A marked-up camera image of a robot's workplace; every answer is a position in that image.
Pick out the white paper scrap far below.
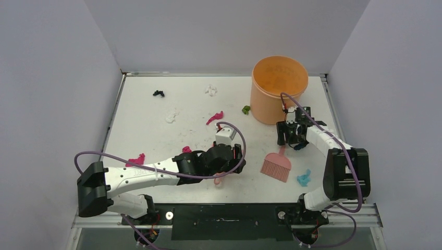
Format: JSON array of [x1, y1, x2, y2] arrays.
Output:
[[204, 84, 217, 97]]

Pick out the small magenta paper scrap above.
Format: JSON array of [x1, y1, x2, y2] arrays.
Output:
[[182, 146, 192, 153]]

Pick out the magenta paper scrap centre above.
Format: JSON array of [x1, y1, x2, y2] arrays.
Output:
[[206, 111, 224, 126]]

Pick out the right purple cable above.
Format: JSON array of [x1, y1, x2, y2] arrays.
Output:
[[279, 92, 364, 249]]

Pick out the purple cable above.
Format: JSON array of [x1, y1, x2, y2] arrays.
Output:
[[279, 92, 364, 249], [74, 121, 247, 180]]

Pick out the pink plastic dustpan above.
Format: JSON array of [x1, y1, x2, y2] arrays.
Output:
[[213, 172, 225, 186]]

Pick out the pink plastic hand brush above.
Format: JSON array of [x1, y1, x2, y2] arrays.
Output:
[[260, 146, 292, 183]]

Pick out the cyan paper scrap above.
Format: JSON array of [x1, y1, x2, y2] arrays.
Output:
[[297, 169, 311, 187]]

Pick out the dark blue paper scrap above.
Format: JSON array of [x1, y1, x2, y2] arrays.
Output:
[[293, 142, 308, 151]]

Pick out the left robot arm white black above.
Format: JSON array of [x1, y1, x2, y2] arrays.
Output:
[[77, 144, 246, 224]]

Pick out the white paper scrap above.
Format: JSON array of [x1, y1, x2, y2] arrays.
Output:
[[204, 84, 217, 97], [165, 109, 180, 124]]

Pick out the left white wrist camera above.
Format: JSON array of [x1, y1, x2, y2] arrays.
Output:
[[215, 126, 237, 146]]

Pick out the green paper scrap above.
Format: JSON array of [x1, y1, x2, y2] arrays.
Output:
[[241, 105, 251, 115]]

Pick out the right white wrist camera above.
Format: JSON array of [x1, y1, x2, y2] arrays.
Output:
[[284, 106, 297, 127]]

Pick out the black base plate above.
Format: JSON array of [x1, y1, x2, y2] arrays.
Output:
[[121, 203, 329, 241]]

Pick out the magenta paper scrap left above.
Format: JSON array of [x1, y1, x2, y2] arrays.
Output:
[[128, 153, 145, 165]]

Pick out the white paper scrap left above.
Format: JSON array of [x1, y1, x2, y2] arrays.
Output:
[[165, 109, 180, 124]]

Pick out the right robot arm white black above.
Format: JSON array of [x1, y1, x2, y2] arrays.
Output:
[[276, 107, 371, 223]]

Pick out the black paper scrap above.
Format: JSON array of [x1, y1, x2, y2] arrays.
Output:
[[152, 90, 165, 97]]

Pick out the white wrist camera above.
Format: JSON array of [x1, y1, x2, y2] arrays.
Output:
[[284, 106, 297, 127], [215, 126, 237, 146]]

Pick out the orange plastic bucket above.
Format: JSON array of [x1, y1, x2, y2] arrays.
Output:
[[250, 56, 309, 125]]

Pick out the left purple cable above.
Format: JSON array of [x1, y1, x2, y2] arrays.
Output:
[[74, 121, 247, 180]]

